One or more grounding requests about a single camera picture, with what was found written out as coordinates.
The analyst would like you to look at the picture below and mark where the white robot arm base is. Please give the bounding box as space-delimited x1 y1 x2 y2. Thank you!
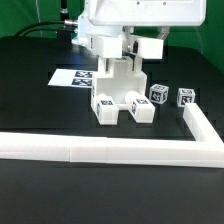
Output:
72 0 122 58

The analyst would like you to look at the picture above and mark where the white chair back frame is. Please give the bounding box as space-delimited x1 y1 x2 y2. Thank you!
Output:
88 35 164 73

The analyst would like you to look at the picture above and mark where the white tagged cube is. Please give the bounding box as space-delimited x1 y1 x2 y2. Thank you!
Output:
149 84 169 104
177 88 195 107

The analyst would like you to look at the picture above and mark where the white tagged cube right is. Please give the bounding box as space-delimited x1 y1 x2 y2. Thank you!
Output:
177 88 195 107

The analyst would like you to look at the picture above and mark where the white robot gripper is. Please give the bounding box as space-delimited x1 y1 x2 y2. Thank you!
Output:
86 0 207 54

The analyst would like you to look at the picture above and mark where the white tagged cube left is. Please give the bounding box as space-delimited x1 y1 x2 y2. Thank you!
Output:
149 84 169 104

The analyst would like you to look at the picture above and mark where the black antenna post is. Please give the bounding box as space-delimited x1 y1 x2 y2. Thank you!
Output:
57 0 71 42

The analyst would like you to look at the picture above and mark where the white U-shaped fixture frame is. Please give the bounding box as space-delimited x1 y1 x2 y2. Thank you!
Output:
0 103 224 168

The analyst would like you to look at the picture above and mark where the white chair seat block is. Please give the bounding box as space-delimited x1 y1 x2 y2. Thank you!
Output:
91 56 147 110

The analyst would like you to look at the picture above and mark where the white marker sheet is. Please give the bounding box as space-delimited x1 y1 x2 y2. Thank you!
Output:
48 69 94 88

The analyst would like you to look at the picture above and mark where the black cable bundle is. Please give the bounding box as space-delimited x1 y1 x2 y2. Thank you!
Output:
13 19 79 38

